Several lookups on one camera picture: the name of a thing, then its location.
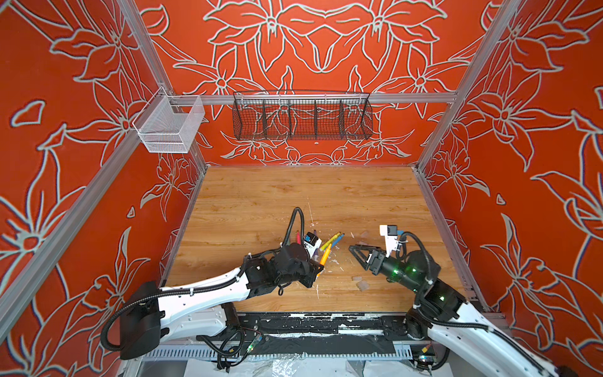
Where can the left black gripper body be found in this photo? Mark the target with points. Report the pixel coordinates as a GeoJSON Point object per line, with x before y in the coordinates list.
{"type": "Point", "coordinates": [305, 272]}

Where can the blue pen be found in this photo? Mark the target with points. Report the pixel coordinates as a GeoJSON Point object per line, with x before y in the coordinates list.
{"type": "Point", "coordinates": [336, 241]}

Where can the white cable duct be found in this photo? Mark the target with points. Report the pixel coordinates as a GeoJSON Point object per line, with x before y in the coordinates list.
{"type": "Point", "coordinates": [283, 348]}

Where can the white wire basket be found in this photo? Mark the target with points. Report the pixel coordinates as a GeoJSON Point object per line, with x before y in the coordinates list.
{"type": "Point", "coordinates": [169, 123]}

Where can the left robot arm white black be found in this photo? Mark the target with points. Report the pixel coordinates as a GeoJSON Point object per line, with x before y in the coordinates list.
{"type": "Point", "coordinates": [155, 314]}

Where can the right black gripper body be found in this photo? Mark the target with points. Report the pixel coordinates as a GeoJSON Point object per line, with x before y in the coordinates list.
{"type": "Point", "coordinates": [395, 270]}

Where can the black wire basket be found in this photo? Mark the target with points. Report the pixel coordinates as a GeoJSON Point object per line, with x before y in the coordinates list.
{"type": "Point", "coordinates": [302, 115]}

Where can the orange pen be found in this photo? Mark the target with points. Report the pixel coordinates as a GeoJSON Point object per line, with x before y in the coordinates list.
{"type": "Point", "coordinates": [323, 254]}

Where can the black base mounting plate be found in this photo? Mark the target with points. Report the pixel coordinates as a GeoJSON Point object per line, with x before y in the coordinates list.
{"type": "Point", "coordinates": [389, 326]}

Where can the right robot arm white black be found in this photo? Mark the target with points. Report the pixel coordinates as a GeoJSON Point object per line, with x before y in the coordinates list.
{"type": "Point", "coordinates": [440, 313]}

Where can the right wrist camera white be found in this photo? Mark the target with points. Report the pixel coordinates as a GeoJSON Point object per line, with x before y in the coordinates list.
{"type": "Point", "coordinates": [392, 238]}

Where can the yellow pen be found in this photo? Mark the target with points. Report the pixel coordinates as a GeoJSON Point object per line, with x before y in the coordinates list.
{"type": "Point", "coordinates": [329, 241]}

